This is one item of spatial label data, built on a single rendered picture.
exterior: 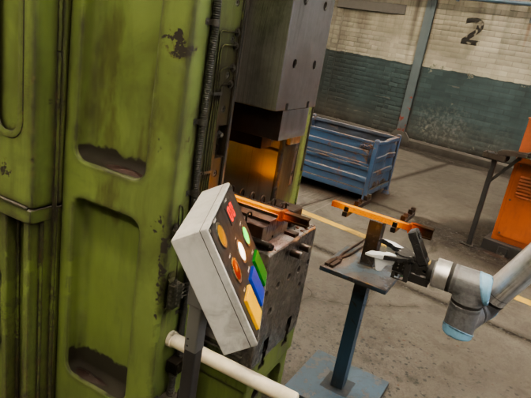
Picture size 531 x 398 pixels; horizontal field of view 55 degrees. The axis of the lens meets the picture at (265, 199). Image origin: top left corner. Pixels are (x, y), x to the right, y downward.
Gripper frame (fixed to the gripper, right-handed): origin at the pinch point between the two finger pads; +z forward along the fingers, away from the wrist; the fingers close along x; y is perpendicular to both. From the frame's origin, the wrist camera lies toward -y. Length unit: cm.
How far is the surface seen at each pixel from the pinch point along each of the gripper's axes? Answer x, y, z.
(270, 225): -6.9, 2.6, 33.0
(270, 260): -15.3, 10.7, 27.0
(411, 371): 99, 100, -15
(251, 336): -68, 2, 5
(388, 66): 804, -35, 222
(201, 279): -73, -9, 16
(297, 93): -4, -42, 33
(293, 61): -10, -51, 33
